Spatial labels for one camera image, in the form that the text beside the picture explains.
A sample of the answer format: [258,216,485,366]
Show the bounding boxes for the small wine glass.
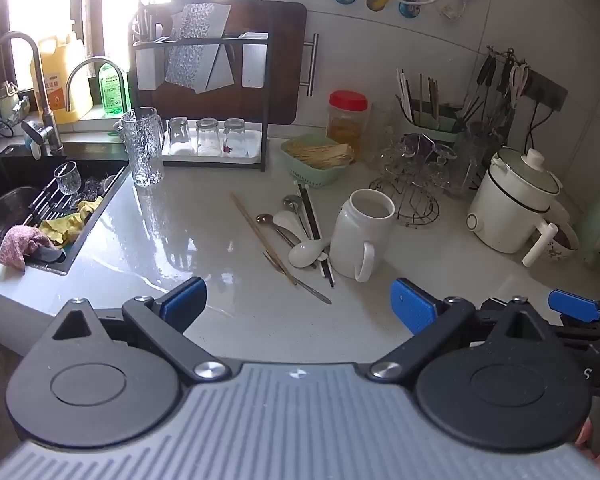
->
[53,161,81,195]

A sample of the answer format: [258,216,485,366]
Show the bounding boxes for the sink drain rack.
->
[26,175,116,234]

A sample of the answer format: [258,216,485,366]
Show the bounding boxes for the tall steel faucet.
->
[0,31,65,157]

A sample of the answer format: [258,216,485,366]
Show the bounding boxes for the black power strip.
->
[522,67,569,112]

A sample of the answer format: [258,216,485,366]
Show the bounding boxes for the clear glass cup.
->
[167,116,191,156]
[223,118,247,156]
[196,117,221,157]

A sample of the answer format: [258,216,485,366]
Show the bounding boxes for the black kitchen sink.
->
[0,144,131,277]

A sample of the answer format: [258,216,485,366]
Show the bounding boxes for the textured glass mug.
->
[114,106,166,189]

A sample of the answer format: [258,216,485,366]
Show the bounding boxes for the small pump bottle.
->
[0,81,31,126]

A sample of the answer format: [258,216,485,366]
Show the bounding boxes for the green plastic bottle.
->
[99,62,131,115]

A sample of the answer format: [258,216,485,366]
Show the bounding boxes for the dark wooden cutting board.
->
[130,0,308,126]

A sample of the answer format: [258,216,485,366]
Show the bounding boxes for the white utensil holder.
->
[242,40,269,89]
[136,47,169,91]

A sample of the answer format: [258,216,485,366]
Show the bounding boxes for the purple lid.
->
[404,133,455,156]

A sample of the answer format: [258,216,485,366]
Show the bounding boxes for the steel pot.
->
[0,187,41,244]

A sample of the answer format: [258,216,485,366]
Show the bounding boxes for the green plastic basket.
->
[281,135,354,189]

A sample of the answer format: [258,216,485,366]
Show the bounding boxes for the copper spoon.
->
[256,213,303,258]

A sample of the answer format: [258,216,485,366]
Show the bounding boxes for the black power cable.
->
[526,94,556,157]

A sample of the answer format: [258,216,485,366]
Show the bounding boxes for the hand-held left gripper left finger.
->
[45,276,231,383]

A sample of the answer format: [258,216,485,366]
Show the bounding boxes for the textured glass tumbler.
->
[367,105,399,171]

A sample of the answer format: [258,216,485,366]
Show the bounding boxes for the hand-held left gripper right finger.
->
[370,278,555,381]

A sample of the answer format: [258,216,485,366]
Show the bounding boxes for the red-lid plastic jar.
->
[327,91,370,149]

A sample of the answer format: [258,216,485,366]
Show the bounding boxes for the white drip tray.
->
[161,127,263,162]

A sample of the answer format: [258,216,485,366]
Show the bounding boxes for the row of hanging kitchen tools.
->
[460,46,533,137]

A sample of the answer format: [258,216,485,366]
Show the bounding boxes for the wooden chopstick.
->
[230,193,297,286]

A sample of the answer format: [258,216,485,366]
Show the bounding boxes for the steel bar handle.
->
[302,33,320,97]

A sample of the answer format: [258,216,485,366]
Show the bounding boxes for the yellow cloth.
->
[40,196,104,246]

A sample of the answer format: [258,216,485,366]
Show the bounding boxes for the floral ceramic bowl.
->
[544,220,580,261]

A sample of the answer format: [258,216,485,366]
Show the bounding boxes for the small steel faucet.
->
[65,56,131,113]

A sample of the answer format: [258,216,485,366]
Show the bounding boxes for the silver patterned cutting board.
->
[166,3,233,95]

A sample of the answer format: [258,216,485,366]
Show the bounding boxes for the white ceramic mug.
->
[330,189,397,282]

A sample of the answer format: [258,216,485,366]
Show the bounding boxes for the yellow plastic jug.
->
[36,35,94,125]

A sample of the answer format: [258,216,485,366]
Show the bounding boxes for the wire glass rack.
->
[369,140,458,226]

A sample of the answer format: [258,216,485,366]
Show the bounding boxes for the crystal stem glass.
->
[387,141,431,183]
[429,142,459,187]

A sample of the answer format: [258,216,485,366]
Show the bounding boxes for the tall ribbed glass mug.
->
[452,127,487,196]

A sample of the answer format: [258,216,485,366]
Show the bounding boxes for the white ceramic soup spoon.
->
[288,237,331,268]
[272,210,313,244]

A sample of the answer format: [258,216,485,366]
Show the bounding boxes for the pink cloth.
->
[0,225,54,274]

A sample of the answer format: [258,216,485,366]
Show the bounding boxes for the white electric cooking pot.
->
[467,147,579,268]

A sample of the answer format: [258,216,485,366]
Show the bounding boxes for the dried noodles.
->
[286,141,355,169]

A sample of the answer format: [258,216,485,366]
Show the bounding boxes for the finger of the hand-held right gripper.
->
[548,289,600,343]

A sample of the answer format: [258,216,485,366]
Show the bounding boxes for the person's right hand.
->
[576,417,599,461]

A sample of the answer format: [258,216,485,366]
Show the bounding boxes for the black metal dish rack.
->
[128,30,271,172]

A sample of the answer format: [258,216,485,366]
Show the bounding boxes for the bunch of assorted chopsticks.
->
[396,67,443,124]

